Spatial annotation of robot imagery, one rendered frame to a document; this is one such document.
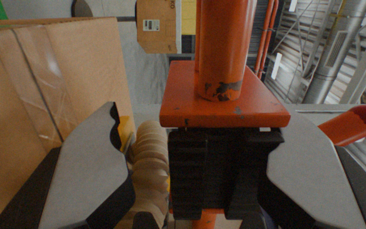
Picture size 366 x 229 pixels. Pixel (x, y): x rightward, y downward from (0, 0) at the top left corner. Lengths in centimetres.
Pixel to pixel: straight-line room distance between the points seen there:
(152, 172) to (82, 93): 11
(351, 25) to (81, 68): 587
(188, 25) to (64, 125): 729
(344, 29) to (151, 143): 583
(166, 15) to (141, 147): 168
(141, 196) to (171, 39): 163
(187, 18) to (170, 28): 562
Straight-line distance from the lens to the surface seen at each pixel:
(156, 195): 18
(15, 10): 162
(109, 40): 29
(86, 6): 234
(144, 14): 187
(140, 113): 129
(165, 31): 178
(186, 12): 738
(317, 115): 157
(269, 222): 27
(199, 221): 18
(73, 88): 20
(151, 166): 19
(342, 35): 587
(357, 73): 291
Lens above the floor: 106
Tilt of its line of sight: level
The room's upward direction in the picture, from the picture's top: 90 degrees clockwise
